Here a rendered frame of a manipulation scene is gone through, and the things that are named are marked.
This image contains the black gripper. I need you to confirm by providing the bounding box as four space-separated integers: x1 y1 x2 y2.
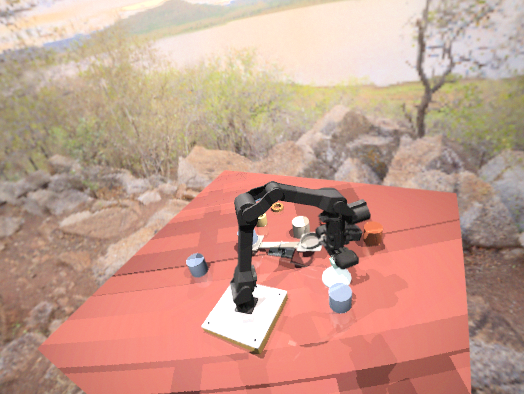
316 225 359 270

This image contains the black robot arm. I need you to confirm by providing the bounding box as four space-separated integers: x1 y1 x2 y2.
229 181 371 314

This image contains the orange-brown cylinder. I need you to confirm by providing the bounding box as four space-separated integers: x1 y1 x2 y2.
363 221 383 246

